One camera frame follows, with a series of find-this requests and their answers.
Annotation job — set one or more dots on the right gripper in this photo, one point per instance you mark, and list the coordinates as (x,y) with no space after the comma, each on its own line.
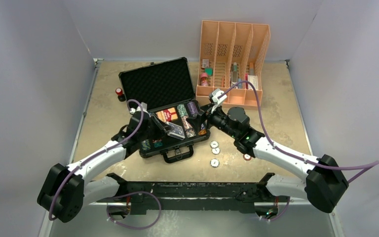
(197,121)

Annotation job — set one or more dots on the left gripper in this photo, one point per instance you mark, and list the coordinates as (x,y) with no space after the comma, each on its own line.
(162,128)

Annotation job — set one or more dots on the blue playing card deck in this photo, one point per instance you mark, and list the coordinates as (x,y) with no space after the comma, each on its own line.
(174,131)

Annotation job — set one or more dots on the red playing card deck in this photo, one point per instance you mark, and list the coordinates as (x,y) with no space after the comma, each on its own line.
(167,115)

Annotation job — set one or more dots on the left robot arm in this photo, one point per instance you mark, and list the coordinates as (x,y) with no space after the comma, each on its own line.
(63,191)

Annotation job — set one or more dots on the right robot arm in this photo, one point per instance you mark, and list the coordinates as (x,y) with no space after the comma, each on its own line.
(318,180)

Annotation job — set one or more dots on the purple chip row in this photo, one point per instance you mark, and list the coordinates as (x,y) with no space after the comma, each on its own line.
(192,108)

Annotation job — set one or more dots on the blue red green chip row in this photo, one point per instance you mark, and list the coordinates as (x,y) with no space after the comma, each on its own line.
(157,143)

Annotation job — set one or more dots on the navy orange chip row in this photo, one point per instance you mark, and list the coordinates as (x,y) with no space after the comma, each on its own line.
(202,130)

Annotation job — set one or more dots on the green white chip row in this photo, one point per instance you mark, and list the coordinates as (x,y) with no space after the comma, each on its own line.
(181,109)

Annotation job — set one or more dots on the pink brown chip row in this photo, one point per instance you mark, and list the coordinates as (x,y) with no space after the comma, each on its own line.
(189,130)

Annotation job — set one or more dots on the pink tape roll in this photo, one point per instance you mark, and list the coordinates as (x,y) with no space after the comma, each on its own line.
(204,79)

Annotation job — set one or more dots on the black poker case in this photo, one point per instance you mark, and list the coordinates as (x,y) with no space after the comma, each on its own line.
(162,86)

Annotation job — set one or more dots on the red black small bottle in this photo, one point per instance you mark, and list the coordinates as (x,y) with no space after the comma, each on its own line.
(120,94)

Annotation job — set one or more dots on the red white poker chip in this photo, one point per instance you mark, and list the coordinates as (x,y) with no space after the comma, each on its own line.
(247,157)

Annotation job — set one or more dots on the white red box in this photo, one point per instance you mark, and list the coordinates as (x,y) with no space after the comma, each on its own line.
(253,80)

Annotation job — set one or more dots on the orange desk organizer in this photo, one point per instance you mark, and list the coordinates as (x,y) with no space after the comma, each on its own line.
(229,51)

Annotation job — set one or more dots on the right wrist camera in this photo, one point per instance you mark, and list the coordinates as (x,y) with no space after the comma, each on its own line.
(217,98)

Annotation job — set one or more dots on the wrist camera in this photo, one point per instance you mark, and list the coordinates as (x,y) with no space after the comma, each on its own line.
(140,108)
(217,98)

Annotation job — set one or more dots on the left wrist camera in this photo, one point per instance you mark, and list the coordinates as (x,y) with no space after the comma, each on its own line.
(140,108)

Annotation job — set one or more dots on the black aluminium base frame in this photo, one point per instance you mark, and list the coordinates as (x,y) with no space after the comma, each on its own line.
(145,196)

